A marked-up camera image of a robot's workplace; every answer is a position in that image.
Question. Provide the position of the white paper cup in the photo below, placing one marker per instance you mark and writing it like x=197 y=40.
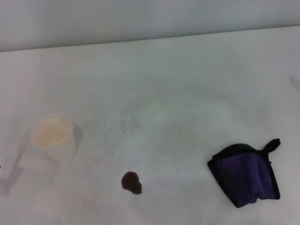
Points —
x=52 y=138

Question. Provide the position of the purple rag with black trim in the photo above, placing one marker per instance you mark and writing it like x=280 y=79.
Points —
x=243 y=177

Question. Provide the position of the black water stain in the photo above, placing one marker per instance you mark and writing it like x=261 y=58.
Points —
x=130 y=182

